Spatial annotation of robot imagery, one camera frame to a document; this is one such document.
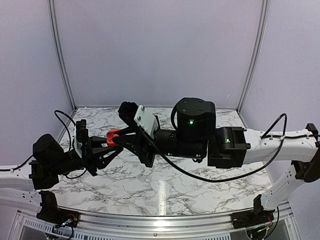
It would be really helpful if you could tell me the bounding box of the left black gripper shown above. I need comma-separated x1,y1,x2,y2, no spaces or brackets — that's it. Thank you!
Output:
51,134,124,178

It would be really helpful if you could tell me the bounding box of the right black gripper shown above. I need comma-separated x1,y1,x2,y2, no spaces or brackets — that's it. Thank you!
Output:
111,126,206,169

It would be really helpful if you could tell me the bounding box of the red round cap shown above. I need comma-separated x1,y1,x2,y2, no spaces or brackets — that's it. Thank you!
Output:
106,128,120,147

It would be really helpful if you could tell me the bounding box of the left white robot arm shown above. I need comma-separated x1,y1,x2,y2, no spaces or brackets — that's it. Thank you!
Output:
0,133,124,223

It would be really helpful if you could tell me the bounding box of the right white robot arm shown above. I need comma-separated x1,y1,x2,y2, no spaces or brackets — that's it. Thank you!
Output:
107,97,320,224

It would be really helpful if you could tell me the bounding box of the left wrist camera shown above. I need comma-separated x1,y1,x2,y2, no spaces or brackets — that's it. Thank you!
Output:
73,119,88,158

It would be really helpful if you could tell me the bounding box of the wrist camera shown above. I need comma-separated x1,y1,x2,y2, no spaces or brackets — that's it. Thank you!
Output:
118,101,160,139
73,119,88,158

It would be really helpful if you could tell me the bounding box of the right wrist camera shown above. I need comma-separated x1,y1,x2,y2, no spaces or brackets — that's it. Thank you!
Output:
118,101,160,139

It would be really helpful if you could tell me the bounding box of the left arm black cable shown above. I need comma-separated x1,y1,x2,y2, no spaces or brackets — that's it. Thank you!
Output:
54,109,87,179

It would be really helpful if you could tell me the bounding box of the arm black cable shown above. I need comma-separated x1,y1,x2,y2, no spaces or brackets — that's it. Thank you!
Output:
54,109,87,179
142,112,308,183

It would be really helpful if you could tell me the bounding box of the aluminium front rail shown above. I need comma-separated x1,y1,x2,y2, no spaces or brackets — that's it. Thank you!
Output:
8,203,301,240

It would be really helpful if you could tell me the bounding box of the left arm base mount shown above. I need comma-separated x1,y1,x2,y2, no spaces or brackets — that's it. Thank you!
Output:
36,190,80,228

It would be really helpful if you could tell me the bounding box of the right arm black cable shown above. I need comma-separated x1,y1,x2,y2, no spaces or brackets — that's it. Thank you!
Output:
142,112,308,183

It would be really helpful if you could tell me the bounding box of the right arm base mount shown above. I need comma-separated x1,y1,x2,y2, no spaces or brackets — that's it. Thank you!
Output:
230,194,275,229

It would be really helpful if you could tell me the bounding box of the left aluminium frame post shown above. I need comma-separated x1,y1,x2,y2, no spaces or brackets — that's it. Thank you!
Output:
47,0,77,111

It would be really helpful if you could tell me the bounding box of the aluminium frame post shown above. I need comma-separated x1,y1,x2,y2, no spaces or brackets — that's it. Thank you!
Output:
236,0,269,114
47,0,77,111

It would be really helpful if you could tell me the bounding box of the right aluminium frame post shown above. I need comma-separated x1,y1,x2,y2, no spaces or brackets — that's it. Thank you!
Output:
236,0,269,114

